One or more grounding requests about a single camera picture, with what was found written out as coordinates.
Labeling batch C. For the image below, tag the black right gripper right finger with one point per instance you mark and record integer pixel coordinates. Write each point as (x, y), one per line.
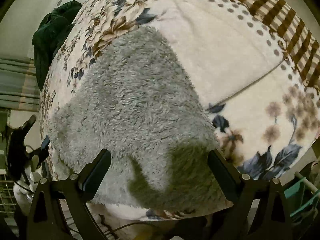
(259, 210)

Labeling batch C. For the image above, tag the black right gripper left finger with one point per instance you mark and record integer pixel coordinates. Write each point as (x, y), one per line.
(46, 219)

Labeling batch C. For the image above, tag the grey fluffy pants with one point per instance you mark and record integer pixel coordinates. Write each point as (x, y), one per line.
(138, 103)

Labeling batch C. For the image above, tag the green storage bin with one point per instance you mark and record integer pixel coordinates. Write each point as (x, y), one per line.
(299, 197)

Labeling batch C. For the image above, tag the striped curtain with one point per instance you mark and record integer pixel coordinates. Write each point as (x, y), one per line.
(19, 89)

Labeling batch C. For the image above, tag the floral fleece blanket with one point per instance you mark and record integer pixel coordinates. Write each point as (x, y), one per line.
(252, 64)

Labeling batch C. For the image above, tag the dark green jacket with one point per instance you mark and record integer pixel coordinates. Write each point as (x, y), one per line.
(50, 36)

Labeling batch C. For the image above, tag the white rack rail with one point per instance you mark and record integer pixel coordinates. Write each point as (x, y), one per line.
(307, 183)

